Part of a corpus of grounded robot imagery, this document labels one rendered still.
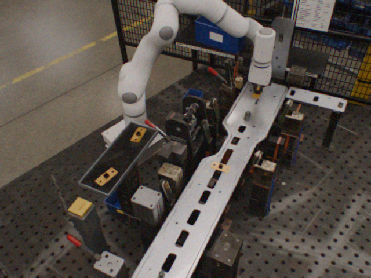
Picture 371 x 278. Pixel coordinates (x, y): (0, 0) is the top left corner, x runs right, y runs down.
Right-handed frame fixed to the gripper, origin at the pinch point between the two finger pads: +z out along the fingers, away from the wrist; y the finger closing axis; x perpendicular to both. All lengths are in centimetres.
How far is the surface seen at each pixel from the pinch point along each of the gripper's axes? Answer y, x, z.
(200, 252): 8, -86, 9
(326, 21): 18, 54, -12
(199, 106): -18.5, -29.0, -5.7
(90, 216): -30, -96, -3
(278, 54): 1.6, 26.5, -4.5
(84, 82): -196, 76, 110
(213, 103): -15.8, -19.4, -0.7
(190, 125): -16.3, -42.5, -6.1
